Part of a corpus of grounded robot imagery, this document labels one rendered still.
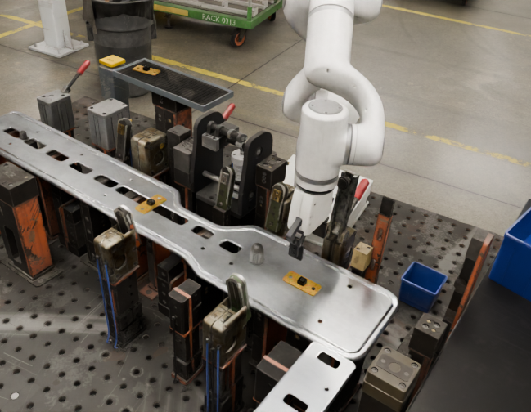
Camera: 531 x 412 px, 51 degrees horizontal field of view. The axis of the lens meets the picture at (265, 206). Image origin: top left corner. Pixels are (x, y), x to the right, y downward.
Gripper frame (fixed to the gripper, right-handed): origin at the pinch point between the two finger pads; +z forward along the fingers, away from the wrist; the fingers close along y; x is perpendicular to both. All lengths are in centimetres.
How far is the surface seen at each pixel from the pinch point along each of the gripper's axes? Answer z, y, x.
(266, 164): 0.4, -20.0, -24.8
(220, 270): 12.0, 8.2, -16.7
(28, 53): 112, -180, -377
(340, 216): 1.5, -14.5, 0.2
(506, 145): 112, -299, -7
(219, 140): -3.1, -17.0, -37.7
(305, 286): 11.7, 0.5, 1.3
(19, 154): 12, 7, -92
